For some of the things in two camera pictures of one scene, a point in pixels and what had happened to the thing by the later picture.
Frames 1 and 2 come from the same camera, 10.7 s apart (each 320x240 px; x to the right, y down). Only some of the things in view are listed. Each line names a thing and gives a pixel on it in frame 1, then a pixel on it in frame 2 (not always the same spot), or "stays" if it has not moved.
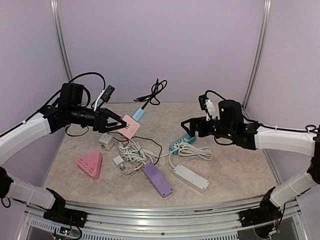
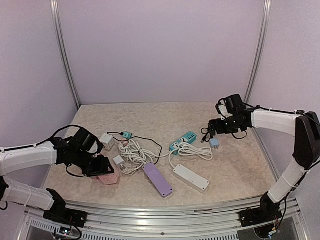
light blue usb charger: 138,114 to 214,143
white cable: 187,149 stays
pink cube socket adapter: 132,126 to 111,179
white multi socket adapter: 106,141 stays
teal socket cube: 174,147 stays
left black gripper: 100,122 to 101,168
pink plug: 125,144 stays
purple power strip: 157,179 stays
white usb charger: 120,162 stays
